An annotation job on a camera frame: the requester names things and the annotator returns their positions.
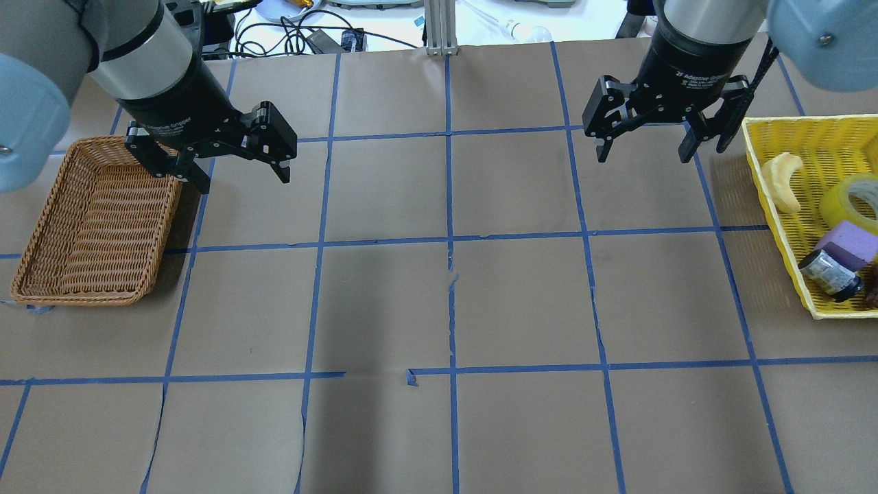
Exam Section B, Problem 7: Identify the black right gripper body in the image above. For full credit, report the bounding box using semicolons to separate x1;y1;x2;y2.
634;31;750;117

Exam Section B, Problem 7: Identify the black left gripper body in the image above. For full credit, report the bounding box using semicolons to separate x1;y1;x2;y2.
119;56;242;153

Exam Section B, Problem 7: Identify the yellow tape roll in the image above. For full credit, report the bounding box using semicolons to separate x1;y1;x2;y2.
818;173;877;235

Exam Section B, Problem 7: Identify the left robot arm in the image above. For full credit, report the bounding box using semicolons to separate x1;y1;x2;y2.
1;1;298;194

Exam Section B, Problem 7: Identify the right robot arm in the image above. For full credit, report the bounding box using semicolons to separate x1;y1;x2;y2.
581;1;877;163

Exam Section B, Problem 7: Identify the pale yellow banana toy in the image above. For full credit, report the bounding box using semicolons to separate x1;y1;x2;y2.
760;152;804;215

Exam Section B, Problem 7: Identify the brown wicker basket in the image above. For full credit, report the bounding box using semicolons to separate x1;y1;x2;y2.
10;135;182;307

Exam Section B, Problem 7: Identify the yellow plastic basket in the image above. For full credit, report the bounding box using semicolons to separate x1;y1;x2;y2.
742;113;877;320

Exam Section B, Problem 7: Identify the clear plastic bottle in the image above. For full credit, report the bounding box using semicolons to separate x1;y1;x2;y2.
502;19;553;43

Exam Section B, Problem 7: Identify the black power adapter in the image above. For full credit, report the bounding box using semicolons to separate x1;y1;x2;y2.
305;28;367;54

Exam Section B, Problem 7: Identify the purple foam block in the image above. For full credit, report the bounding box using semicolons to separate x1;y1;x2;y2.
814;221;877;272

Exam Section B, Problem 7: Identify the small silver black can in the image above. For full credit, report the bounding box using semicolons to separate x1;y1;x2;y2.
798;249;864;303

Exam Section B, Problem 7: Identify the dark brown item in basket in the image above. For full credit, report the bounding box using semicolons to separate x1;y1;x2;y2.
864;262;878;309

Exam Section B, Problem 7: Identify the black braided cable right arm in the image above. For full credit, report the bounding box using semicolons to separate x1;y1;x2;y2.
715;38;781;153

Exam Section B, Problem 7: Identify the black cable on desk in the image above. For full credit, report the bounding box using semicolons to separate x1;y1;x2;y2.
233;5;420;57

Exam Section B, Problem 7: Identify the aluminium frame post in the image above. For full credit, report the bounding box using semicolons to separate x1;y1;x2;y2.
423;0;459;56

